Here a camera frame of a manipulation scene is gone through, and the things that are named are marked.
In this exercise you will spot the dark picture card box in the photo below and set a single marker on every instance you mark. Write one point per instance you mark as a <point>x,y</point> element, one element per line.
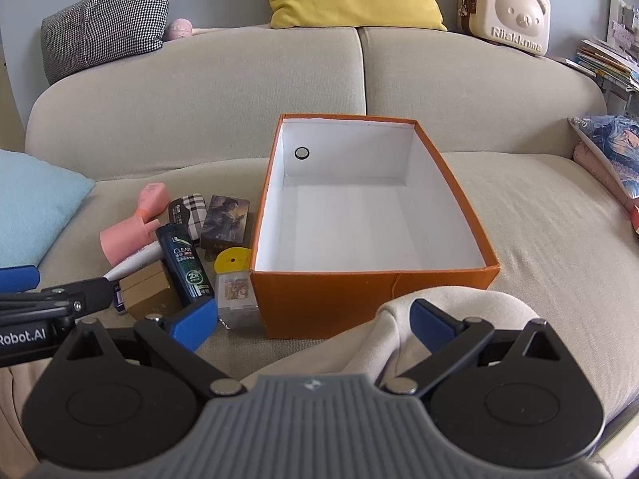
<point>224,219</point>

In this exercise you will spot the beige fabric sofa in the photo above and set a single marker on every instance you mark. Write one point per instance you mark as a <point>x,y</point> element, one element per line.
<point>449,85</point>

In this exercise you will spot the blue printed pillow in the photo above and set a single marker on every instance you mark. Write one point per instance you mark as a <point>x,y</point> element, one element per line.
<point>611,149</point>

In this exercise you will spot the light blue pillow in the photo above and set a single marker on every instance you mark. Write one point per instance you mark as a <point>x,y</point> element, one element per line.
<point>35,204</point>

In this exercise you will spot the clear plastic box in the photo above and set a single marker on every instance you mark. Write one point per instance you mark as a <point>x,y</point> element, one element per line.
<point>237,299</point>

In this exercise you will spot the dark green shampoo bottle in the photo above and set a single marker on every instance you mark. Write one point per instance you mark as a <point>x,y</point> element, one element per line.
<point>187,264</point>

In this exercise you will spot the black white houndstooth pillow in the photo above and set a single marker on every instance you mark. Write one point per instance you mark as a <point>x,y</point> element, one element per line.
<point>105,25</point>

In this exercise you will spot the beige cloth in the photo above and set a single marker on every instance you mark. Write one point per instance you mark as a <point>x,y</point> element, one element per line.
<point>359,344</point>

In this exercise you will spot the stack of books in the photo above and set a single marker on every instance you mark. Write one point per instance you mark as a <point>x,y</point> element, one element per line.
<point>604,62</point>

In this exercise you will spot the white tube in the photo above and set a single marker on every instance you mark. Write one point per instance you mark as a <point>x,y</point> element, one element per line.
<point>135,264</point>

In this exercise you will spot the pink cushion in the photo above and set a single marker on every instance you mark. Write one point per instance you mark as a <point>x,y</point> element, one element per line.
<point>594,167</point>

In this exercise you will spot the cream bear face suitcase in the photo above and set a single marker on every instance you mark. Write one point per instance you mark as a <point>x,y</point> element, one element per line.
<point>519,15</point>

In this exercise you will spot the pink plush toy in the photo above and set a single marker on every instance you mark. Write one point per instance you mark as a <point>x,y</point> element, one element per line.
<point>178,29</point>

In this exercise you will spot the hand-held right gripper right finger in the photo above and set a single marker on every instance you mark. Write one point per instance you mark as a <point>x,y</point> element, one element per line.
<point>433,322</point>

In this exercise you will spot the orange cardboard box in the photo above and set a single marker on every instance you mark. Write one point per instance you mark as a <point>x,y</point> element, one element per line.
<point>324,304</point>

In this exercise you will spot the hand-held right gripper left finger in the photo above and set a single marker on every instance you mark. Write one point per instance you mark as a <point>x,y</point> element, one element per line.
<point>193,324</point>

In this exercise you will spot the yellow round plastic piece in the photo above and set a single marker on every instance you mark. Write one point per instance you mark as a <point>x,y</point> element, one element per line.
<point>232,260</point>

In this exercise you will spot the small brown cardboard box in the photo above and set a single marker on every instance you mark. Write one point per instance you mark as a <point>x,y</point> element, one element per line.
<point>150,292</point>

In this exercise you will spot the white printed board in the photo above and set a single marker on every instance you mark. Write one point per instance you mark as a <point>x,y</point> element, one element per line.
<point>621,20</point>

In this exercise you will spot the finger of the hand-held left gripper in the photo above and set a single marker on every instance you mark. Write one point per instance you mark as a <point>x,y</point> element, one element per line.
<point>17,279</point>
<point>92,295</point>

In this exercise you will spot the pink plastic cup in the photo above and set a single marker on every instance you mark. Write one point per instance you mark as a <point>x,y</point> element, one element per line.
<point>125,242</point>

